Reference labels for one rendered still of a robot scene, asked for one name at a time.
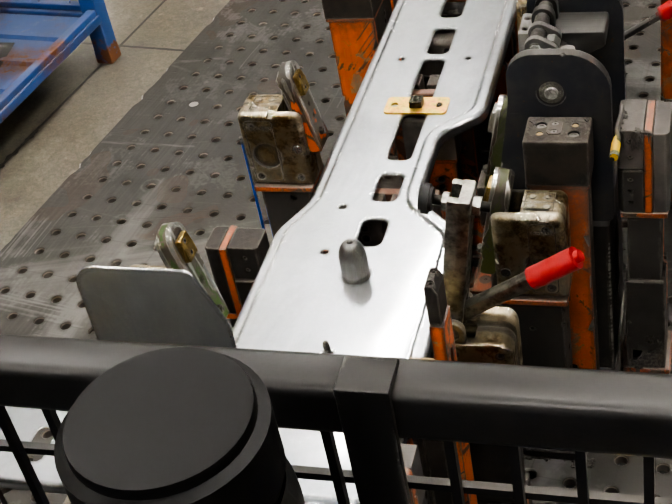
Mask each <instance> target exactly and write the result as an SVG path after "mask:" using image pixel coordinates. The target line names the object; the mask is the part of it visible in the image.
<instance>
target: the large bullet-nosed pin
mask: <svg viewBox="0 0 672 504"><path fill-rule="evenodd" d="M338 258H339V264H340V269H341V273H342V278H343V281H344V282H346V283H348V284H360V283H363V282H365V281H366V280H367V279H369V277H370V275H371V274H370V268H369V263H368V258H367V253H366V250H365V248H364V246H363V245H362V243H361V242H360V241H359V240H357V239H354V238H349V239H346V240H344V241H343V242H342V243H341V245H340V247H339V252H338Z"/></svg>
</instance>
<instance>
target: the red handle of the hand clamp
mask: <svg viewBox="0 0 672 504"><path fill-rule="evenodd" d="M584 260H585V257H584V254H583V252H582V251H581V250H579V249H578V250H577V249H576V248H575V247H573V246H571V247H569V248H567V249H565V250H563V251H561V252H559V253H557V254H555V255H553V256H550V257H548V258H546V259H544V260H542V261H540V262H538V263H536V264H534V265H532V266H530V267H528V268H526V269H525V271H524V272H522V273H520V274H518V275H516V276H514V277H512V278H510V279H508V280H506V281H504V282H502V283H500V284H498V285H495V286H493V287H491V288H489V289H487V290H485V291H483V292H481V293H479V294H477V295H475V296H473V297H471V298H469V299H466V302H465V306H464V321H463V322H465V321H467V320H469V319H470V318H472V317H474V316H476V315H478V314H480V313H483V312H485V311H487V310H489V309H491V308H493V307H495V306H497V305H500V304H502V303H504V302H506V301H508V300H510V299H512V298H514V297H517V296H519V295H521V294H523V293H525V292H527V291H529V290H531V289H539V288H541V287H543V286H545V285H547V284H549V283H551V282H553V281H556V280H558V279H560V278H562V277H564V276H566V275H568V274H570V273H573V272H575V271H577V270H579V269H581V268H583V261H584Z"/></svg>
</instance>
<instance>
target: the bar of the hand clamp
mask: <svg viewBox="0 0 672 504"><path fill-rule="evenodd" d="M476 189H477V182H476V181H474V180H467V179H465V180H462V179H453V181H452V192H447V191H444V192H443V195H438V194H435V187H433V185H432V183H427V182H425V183H424V185H421V187H420V190H419V194H418V202H417V209H418V210H420V213H421V214H428V213H429V212H431V211H432V209H433V205H437V206H441V210H442V211H446V217H445V236H444V255H443V276H444V283H445V290H446V297H447V305H449V306H450V312H451V319H455V320H458V321H460V322H461V323H462V324H463V323H464V324H466V322H467V321H465V322H463V321H464V306H465V302H466V299H469V287H470V273H471V259H472V245H473V231H474V217H475V215H476V216H479V215H480V213H481V212H486V213H490V212H491V206H492V202H487V201H482V198H483V197H482V196H476Z"/></svg>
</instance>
